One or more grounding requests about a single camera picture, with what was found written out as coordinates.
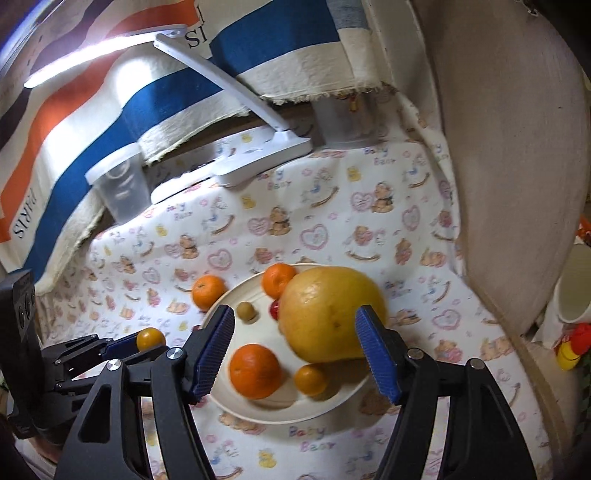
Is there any beige round panel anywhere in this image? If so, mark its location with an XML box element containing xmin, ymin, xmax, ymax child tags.
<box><xmin>406</xmin><ymin>0</ymin><xmax>591</xmax><ymax>480</ymax></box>

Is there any large yellow pomelo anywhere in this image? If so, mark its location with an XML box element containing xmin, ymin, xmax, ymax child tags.
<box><xmin>278</xmin><ymin>266</ymin><xmax>387</xmax><ymax>363</ymax></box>

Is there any small orange kumquat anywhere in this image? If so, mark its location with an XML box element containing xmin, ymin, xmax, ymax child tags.
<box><xmin>294</xmin><ymin>364</ymin><xmax>328</xmax><ymax>396</ymax></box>

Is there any cream round plate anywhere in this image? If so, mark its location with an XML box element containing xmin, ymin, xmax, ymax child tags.
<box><xmin>202</xmin><ymin>263</ymin><xmax>398</xmax><ymax>423</ymax></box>

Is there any white cup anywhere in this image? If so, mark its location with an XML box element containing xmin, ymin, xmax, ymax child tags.
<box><xmin>545</xmin><ymin>244</ymin><xmax>591</xmax><ymax>344</ymax></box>

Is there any striped hanging towel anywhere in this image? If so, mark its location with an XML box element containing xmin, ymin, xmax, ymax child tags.
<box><xmin>0</xmin><ymin>0</ymin><xmax>393</xmax><ymax>296</ymax></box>

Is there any large orange mandarin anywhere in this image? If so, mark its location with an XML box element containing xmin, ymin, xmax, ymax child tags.
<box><xmin>229</xmin><ymin>344</ymin><xmax>283</xmax><ymax>400</ymax></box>

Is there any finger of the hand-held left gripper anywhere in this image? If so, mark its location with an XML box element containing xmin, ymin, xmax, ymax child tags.
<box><xmin>41</xmin><ymin>335</ymin><xmax>141</xmax><ymax>370</ymax></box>
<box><xmin>55</xmin><ymin>362</ymin><xmax>109</xmax><ymax>393</ymax></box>

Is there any bear printed cloth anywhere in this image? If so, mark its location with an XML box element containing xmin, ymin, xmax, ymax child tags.
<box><xmin>28</xmin><ymin>83</ymin><xmax>568</xmax><ymax>480</ymax></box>

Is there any small yellow kumquat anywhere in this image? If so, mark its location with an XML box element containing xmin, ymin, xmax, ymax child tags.
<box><xmin>136</xmin><ymin>327</ymin><xmax>166</xmax><ymax>352</ymax></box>

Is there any frosted plastic cup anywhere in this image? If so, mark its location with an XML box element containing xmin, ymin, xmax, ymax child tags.
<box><xmin>310</xmin><ymin>90</ymin><xmax>376</xmax><ymax>151</ymax></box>

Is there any clear lidded plastic container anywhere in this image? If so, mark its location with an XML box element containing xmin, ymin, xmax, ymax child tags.
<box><xmin>84</xmin><ymin>142</ymin><xmax>151</xmax><ymax>223</ymax></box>

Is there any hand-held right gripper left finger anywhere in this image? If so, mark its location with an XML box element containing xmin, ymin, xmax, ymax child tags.
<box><xmin>54</xmin><ymin>305</ymin><xmax>235</xmax><ymax>480</ymax></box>

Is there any yellow and red toy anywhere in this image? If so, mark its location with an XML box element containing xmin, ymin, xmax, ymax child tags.
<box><xmin>556</xmin><ymin>323</ymin><xmax>591</xmax><ymax>371</ymax></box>

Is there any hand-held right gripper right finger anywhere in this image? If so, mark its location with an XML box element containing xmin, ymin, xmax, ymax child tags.
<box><xmin>355</xmin><ymin>305</ymin><xmax>539</xmax><ymax>480</ymax></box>

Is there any white desk lamp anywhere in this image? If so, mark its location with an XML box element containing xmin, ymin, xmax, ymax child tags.
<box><xmin>23</xmin><ymin>28</ymin><xmax>314</xmax><ymax>188</ymax></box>

